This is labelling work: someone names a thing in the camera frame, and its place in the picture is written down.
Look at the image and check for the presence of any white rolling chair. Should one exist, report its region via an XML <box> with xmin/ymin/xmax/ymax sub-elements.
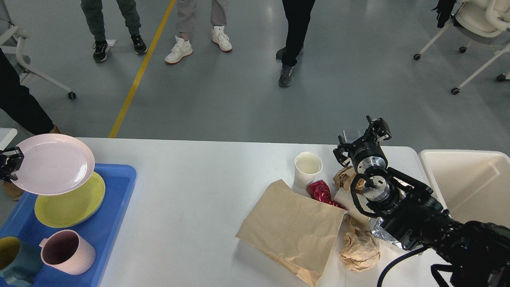
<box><xmin>413</xmin><ymin>0</ymin><xmax>510</xmax><ymax>95</ymax></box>

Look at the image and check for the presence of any yellow plate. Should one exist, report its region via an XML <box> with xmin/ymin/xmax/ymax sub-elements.
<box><xmin>34</xmin><ymin>171</ymin><xmax>106</xmax><ymax>228</ymax></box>

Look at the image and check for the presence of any person with tan boots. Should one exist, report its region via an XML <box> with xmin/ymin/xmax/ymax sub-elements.
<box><xmin>0</xmin><ymin>48</ymin><xmax>60</xmax><ymax>201</ymax></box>

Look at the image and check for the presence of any teal mug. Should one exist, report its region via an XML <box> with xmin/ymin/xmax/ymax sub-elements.
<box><xmin>0</xmin><ymin>236</ymin><xmax>43</xmax><ymax>287</ymax></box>

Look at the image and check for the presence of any white paper cup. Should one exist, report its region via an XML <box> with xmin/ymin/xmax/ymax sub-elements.
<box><xmin>294</xmin><ymin>152</ymin><xmax>323</xmax><ymax>189</ymax></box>
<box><xmin>334</xmin><ymin>188</ymin><xmax>371</xmax><ymax>229</ymax></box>

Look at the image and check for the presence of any silver foil wrapper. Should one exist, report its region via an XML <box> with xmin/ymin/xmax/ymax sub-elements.
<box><xmin>366</xmin><ymin>218</ymin><xmax>423</xmax><ymax>252</ymax></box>

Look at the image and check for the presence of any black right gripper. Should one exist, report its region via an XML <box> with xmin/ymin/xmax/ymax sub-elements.
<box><xmin>333</xmin><ymin>116</ymin><xmax>392</xmax><ymax>174</ymax></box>

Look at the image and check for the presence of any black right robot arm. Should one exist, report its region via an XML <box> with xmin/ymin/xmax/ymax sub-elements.
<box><xmin>333</xmin><ymin>116</ymin><xmax>510</xmax><ymax>287</ymax></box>

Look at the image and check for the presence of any white plastic bin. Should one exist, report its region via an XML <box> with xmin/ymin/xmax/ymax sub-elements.
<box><xmin>419</xmin><ymin>149</ymin><xmax>510</xmax><ymax>227</ymax></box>

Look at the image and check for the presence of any crumpled brown paper ball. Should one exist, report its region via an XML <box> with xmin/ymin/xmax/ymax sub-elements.
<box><xmin>339</xmin><ymin>232</ymin><xmax>381</xmax><ymax>272</ymax></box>

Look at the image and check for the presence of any person in black trousers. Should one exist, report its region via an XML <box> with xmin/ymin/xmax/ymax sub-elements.
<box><xmin>275</xmin><ymin>0</ymin><xmax>315</xmax><ymax>87</ymax></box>

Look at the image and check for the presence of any blue plastic tray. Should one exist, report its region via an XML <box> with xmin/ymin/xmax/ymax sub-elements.
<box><xmin>0</xmin><ymin>163</ymin><xmax>137</xmax><ymax>287</ymax></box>

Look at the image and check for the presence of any crumpled brown paper upper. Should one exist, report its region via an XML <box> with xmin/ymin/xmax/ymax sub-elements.
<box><xmin>333</xmin><ymin>166</ymin><xmax>365</xmax><ymax>195</ymax></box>

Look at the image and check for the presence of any person with white sneakers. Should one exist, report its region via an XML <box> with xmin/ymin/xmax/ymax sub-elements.
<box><xmin>165</xmin><ymin>0</ymin><xmax>233</xmax><ymax>65</ymax></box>

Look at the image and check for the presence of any brown paper bag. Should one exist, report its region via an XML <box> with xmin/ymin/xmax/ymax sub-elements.
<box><xmin>236</xmin><ymin>180</ymin><xmax>345</xmax><ymax>287</ymax></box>

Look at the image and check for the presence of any red foil wrapper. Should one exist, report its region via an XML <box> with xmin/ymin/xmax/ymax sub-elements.
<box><xmin>306</xmin><ymin>180</ymin><xmax>347</xmax><ymax>210</ymax></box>

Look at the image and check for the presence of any person in grey trousers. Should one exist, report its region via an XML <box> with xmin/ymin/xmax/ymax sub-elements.
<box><xmin>80</xmin><ymin>0</ymin><xmax>148</xmax><ymax>63</ymax></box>

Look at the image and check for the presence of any tipped white paper cup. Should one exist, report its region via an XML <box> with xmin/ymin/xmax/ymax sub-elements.
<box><xmin>334</xmin><ymin>188</ymin><xmax>371</xmax><ymax>229</ymax></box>

